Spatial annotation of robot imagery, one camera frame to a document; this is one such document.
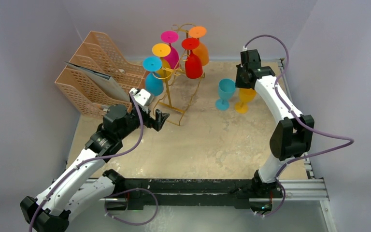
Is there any yellow wine glass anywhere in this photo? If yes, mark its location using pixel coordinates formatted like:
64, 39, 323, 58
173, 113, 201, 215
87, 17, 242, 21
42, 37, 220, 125
234, 88, 257, 114
152, 43, 171, 81

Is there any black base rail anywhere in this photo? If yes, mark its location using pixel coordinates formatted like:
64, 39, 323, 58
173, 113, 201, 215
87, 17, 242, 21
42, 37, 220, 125
100, 170, 284, 212

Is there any red wine glass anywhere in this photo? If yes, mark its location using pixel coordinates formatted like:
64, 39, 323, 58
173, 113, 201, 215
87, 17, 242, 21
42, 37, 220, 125
182, 37, 203, 79

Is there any gold wire glass rack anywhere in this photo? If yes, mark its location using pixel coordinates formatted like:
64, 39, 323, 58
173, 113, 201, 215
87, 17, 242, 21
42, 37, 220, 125
154, 23, 206, 126

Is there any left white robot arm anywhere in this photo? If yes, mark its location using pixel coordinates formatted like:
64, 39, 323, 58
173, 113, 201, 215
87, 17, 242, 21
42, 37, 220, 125
20, 103, 170, 232

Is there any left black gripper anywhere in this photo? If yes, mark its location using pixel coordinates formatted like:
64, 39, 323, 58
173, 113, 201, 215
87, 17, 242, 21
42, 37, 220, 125
118, 105, 168, 140

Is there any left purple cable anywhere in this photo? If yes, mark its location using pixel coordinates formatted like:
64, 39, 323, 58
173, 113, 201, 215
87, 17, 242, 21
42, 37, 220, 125
28, 89, 159, 232

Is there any blue wine glass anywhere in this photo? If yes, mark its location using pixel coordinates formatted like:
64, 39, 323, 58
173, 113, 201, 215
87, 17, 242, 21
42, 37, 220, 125
143, 56, 164, 96
215, 79, 236, 111

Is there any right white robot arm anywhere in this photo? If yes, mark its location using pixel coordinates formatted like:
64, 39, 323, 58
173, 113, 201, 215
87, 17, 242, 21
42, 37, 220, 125
236, 49, 314, 197

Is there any purple cable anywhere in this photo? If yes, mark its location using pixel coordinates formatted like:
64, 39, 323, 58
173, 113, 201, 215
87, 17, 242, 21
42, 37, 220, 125
242, 34, 355, 218
28, 89, 159, 232

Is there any grey folder in organizer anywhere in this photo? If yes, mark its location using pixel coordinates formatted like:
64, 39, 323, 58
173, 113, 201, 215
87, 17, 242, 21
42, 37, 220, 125
65, 61, 130, 102

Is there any pink plastic file organizer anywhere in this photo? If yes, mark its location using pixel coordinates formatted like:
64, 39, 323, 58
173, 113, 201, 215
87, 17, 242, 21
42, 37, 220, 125
55, 31, 146, 118

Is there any orange wine glass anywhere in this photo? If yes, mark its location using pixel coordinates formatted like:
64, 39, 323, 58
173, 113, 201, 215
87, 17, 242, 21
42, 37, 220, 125
188, 26, 209, 66

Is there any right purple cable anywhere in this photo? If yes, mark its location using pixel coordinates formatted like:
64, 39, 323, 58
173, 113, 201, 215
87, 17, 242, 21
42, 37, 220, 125
242, 34, 355, 218

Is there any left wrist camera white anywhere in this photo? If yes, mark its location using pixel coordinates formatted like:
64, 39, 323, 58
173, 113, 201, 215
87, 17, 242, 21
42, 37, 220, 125
129, 88, 154, 107

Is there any magenta wine glass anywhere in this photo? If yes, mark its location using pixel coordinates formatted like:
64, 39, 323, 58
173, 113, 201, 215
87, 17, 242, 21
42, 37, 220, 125
160, 30, 179, 69

